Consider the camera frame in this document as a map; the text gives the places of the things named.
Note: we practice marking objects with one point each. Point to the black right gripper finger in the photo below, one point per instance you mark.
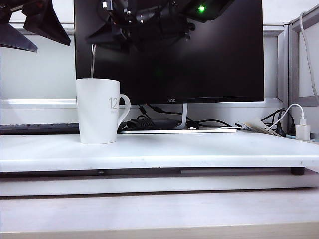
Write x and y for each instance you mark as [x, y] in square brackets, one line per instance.
[117, 47]
[104, 33]

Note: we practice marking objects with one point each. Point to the white desk riser board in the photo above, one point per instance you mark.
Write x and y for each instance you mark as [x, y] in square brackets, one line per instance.
[174, 150]

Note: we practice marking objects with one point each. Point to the white USB charger block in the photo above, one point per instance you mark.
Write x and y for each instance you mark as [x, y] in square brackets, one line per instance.
[302, 133]

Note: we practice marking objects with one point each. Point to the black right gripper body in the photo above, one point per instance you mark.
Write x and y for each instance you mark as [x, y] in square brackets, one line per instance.
[149, 17]

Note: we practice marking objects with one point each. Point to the metal spoon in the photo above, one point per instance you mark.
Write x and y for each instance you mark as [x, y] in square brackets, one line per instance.
[93, 62]

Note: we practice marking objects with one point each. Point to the small grey box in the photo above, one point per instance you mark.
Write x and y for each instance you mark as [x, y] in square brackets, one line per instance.
[314, 135]

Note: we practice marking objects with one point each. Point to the black rubber foot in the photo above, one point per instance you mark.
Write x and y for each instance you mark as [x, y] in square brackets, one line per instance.
[297, 171]

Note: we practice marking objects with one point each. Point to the grey side partition frame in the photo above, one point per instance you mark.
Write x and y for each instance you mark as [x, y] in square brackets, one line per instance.
[292, 74]

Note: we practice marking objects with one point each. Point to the black keyboard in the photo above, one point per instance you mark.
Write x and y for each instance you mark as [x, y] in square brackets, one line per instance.
[40, 128]

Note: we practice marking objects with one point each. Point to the silver monitor stand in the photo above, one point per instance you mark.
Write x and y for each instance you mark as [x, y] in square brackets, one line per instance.
[184, 116]

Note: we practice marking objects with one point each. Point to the black AOC monitor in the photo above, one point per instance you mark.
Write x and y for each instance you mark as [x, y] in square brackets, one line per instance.
[199, 62]

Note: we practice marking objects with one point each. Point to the black power adapter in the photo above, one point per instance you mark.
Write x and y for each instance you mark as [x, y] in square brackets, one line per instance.
[149, 123]

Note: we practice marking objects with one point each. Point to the white ceramic mug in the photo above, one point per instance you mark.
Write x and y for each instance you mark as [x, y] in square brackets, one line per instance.
[97, 115]

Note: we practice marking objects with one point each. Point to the folded paper booklet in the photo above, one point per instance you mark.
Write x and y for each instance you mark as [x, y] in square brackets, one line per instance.
[256, 125]

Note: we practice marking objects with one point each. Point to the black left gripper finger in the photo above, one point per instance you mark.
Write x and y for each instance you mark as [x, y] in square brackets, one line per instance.
[15, 37]
[47, 25]

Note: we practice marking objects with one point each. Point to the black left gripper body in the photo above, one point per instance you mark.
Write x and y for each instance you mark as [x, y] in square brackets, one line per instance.
[17, 5]

